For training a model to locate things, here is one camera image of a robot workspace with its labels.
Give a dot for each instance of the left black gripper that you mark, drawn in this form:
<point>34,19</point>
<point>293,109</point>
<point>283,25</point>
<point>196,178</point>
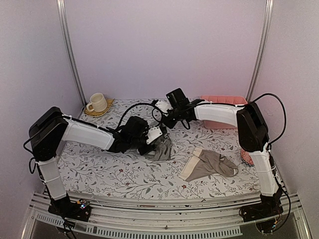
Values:
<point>146,151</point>

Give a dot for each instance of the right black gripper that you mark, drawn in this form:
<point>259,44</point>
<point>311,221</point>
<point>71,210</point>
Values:
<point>170,124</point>

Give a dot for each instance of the grey boxer briefs white trim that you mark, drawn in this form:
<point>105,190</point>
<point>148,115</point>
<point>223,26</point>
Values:
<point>162,151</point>

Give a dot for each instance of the taupe underwear cream waistband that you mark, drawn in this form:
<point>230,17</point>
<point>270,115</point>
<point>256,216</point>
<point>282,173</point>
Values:
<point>205,162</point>

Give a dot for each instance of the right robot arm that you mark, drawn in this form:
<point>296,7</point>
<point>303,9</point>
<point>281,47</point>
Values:
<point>253,138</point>

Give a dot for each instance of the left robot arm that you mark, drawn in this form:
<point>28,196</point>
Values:
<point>54,127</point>

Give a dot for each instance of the woven bamboo coaster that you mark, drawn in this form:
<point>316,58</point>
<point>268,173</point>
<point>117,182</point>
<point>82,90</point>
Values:
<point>90,111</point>

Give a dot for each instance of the cream ceramic mug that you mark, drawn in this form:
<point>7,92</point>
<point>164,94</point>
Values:
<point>98,101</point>

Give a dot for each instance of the pink divided organizer tray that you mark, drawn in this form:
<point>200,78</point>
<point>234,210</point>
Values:
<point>221,114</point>

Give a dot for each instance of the floral tablecloth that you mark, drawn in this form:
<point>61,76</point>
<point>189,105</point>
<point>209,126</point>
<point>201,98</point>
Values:
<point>91,170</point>

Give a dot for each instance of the red patterned bowl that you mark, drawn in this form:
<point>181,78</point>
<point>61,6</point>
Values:
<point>246,158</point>

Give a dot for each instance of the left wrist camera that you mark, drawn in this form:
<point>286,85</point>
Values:
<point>155,132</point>

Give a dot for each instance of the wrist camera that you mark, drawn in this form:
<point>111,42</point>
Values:
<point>163,106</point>
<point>155,132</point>

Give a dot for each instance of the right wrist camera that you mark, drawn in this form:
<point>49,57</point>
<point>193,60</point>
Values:
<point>163,106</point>

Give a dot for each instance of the front aluminium rail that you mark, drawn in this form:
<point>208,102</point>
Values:
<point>215,218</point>

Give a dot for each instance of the right aluminium frame post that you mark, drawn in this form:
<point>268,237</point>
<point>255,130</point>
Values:
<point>261,49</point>

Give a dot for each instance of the aluminium frame post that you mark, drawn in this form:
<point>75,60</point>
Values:
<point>261,49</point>
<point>69,49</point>

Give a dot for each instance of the left aluminium frame post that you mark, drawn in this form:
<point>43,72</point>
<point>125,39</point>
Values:
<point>69,49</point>

